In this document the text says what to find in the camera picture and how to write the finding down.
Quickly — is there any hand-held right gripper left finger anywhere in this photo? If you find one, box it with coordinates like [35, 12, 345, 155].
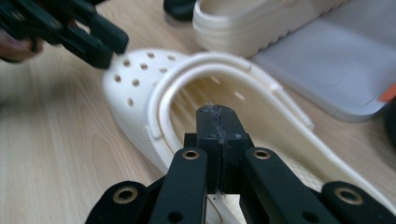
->
[148, 105, 224, 224]

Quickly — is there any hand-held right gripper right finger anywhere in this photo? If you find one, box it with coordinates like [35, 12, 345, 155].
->
[221, 106, 340, 224]

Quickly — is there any cream clog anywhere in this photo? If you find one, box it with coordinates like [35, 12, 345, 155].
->
[102, 48, 396, 224]
[191, 0, 349, 59]

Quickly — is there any black flip-flop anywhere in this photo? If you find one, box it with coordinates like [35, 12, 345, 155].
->
[163, 0, 198, 22]
[384, 101, 396, 147]

